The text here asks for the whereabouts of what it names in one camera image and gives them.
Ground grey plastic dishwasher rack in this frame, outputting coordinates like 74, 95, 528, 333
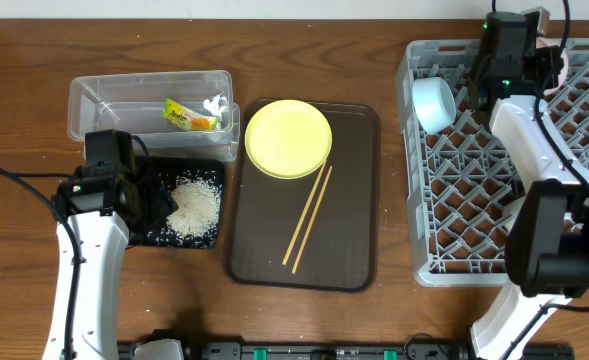
395, 38, 589, 287

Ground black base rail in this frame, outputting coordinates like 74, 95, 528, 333
117, 329, 577, 360

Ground green snack wrapper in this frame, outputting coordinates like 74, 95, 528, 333
162, 99, 219, 131

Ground yellow round plate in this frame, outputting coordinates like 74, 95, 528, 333
244, 100, 333, 180

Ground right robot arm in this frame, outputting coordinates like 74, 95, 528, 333
468, 9, 589, 359

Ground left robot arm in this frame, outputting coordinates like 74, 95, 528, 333
43, 130, 178, 359

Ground black plastic tray bin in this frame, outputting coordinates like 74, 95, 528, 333
129, 155, 225, 247

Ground small white green cup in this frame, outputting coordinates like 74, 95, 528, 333
502, 197, 525, 232

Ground white tissue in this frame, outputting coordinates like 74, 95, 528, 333
203, 94, 229, 119

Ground pile of rice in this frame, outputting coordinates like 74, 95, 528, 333
149, 170, 223, 249

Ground light blue bowl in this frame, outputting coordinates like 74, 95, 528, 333
412, 77, 456, 135

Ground dark brown serving tray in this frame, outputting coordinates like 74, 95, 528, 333
227, 103, 380, 293

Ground wooden chopstick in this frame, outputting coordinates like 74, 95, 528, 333
291, 165, 333, 274
282, 161, 326, 265

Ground clear plastic bin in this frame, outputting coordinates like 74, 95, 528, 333
68, 70, 241, 162

